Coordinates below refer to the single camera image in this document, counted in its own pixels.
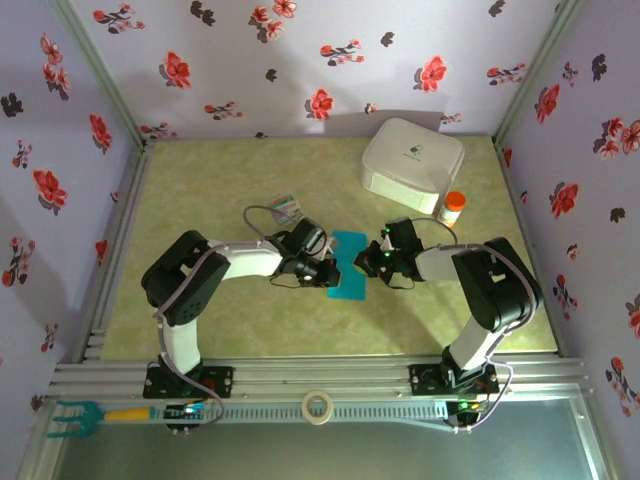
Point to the aluminium side rail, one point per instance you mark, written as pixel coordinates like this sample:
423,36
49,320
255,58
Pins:
516,200
134,190

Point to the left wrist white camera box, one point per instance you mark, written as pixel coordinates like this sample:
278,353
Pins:
330,245

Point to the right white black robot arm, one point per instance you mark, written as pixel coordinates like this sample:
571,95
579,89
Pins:
500,290

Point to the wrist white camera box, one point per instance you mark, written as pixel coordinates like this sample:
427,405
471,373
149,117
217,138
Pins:
330,245
386,243

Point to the teal yellow garden fork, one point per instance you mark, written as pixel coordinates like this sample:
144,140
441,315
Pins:
125,414

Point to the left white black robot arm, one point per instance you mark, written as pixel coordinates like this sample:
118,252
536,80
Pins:
250,257

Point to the white plastic container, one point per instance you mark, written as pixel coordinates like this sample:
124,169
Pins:
412,160

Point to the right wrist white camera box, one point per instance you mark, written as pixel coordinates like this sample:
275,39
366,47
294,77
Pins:
386,243

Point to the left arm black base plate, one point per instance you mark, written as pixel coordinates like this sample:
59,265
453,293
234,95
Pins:
220,382

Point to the white tape roll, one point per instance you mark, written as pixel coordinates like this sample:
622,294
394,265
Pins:
306,407

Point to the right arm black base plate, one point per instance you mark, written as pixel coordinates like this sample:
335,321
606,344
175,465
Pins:
425,380

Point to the blue cloth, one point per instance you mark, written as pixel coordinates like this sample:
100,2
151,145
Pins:
350,287

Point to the aluminium corner post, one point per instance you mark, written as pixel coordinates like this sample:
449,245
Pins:
534,75
103,75

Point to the small printed packet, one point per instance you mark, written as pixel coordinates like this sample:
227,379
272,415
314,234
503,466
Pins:
285,209

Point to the long aluminium mounting rail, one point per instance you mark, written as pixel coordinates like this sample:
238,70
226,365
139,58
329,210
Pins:
325,375

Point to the orange capped pill bottle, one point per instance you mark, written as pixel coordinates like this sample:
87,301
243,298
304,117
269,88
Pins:
451,210

